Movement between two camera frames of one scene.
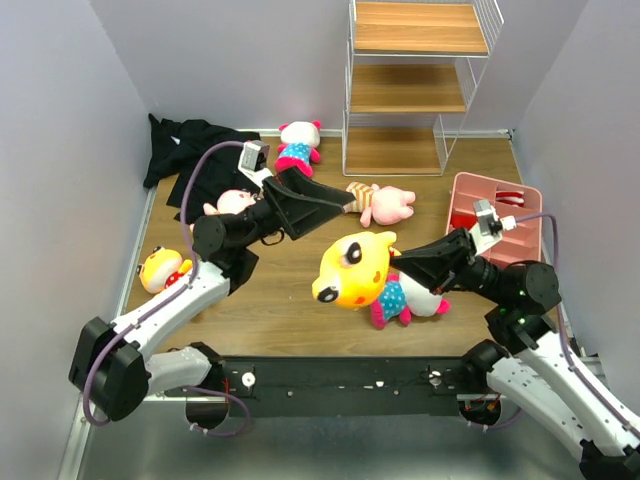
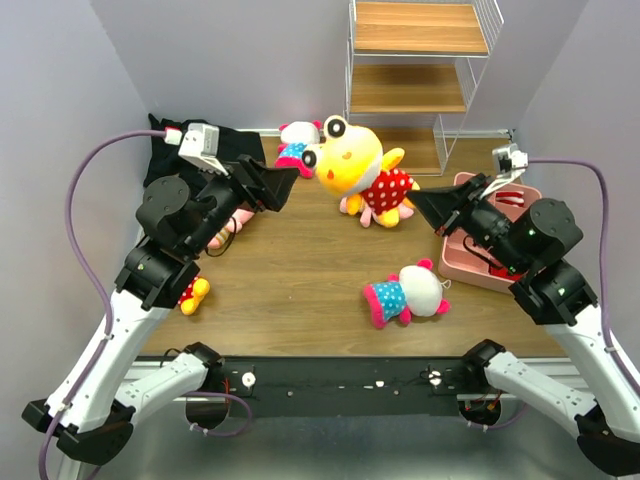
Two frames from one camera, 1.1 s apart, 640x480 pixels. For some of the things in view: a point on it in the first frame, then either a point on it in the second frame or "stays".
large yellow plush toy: [353, 269] -> [352, 162]
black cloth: [172, 149] stays
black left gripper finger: [294, 182] -> [275, 183]
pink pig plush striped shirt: [382, 206] stays
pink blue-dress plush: [404, 297] stays
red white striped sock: [515, 198] stays
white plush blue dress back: [298, 147] stays
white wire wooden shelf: [413, 69] stays
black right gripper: [461, 260] -> [463, 205]
